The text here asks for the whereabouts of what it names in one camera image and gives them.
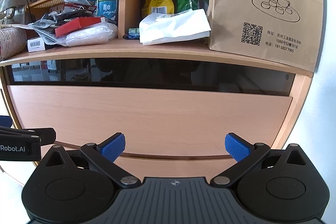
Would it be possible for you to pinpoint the red and white box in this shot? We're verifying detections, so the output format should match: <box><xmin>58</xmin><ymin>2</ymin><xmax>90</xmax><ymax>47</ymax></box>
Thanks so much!
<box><xmin>62</xmin><ymin>0</ymin><xmax>96</xmax><ymax>14</ymax></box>

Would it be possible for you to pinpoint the white barcode box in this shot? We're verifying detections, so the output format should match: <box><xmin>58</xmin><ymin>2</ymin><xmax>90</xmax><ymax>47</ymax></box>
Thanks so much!
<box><xmin>27</xmin><ymin>36</ymin><xmax>57</xmax><ymax>53</ymax></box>

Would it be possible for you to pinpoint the clear plastic bag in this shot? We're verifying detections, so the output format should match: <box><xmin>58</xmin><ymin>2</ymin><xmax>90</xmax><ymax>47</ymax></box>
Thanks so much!
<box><xmin>56</xmin><ymin>22</ymin><xmax>118</xmax><ymax>47</ymax></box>

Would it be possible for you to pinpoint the blue mug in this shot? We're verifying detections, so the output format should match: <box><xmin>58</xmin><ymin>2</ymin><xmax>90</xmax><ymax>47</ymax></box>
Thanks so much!
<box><xmin>96</xmin><ymin>0</ymin><xmax>117</xmax><ymax>21</ymax></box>

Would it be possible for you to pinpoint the black packet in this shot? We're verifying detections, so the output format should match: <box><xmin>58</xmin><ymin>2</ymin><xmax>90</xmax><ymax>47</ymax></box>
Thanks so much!
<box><xmin>54</xmin><ymin>10</ymin><xmax>92</xmax><ymax>25</ymax></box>

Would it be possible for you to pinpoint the wooden cabinet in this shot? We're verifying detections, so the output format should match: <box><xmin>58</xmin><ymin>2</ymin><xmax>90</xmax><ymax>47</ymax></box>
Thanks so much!
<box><xmin>0</xmin><ymin>0</ymin><xmax>324</xmax><ymax>188</ymax></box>

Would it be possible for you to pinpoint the white plastic bag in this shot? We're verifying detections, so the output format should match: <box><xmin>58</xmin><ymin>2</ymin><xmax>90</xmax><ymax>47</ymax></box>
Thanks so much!
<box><xmin>139</xmin><ymin>9</ymin><xmax>212</xmax><ymax>46</ymax></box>

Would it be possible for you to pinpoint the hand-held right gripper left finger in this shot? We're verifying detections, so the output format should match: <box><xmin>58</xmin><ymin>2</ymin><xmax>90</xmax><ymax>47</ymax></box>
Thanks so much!
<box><xmin>39</xmin><ymin>132</ymin><xmax>142</xmax><ymax>189</ymax></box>

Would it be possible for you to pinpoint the silver barcode packet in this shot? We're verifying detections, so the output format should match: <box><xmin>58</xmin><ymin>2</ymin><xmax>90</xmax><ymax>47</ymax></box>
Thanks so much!
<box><xmin>31</xmin><ymin>13</ymin><xmax>57</xmax><ymax>31</ymax></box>

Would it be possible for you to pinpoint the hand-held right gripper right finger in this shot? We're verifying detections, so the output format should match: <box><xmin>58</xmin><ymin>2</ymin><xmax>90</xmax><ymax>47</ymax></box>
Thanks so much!
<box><xmin>210</xmin><ymin>132</ymin><xmax>314</xmax><ymax>189</ymax></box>

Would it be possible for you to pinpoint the dark glass panel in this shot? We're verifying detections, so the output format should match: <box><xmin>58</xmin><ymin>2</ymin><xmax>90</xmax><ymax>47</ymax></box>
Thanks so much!
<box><xmin>6</xmin><ymin>57</ymin><xmax>296</xmax><ymax>97</ymax></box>

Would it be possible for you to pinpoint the stack of paper cups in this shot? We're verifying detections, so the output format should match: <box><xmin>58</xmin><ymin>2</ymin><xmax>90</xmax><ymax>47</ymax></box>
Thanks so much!
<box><xmin>0</xmin><ymin>27</ymin><xmax>28</xmax><ymax>62</ymax></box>

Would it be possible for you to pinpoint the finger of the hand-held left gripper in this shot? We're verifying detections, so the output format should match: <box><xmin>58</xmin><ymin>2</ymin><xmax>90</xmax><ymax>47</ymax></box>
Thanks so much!
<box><xmin>0</xmin><ymin>115</ymin><xmax>12</xmax><ymax>129</ymax></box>
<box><xmin>0</xmin><ymin>126</ymin><xmax>56</xmax><ymax>146</ymax></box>

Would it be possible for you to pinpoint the grey coffee machine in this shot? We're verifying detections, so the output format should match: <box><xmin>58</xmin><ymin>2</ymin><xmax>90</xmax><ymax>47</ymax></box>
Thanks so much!
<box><xmin>0</xmin><ymin>0</ymin><xmax>44</xmax><ymax>25</ymax></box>

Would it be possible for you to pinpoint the brown paper bag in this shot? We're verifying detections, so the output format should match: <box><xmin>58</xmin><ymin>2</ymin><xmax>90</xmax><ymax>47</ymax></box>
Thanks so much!
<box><xmin>206</xmin><ymin>0</ymin><xmax>324</xmax><ymax>73</ymax></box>

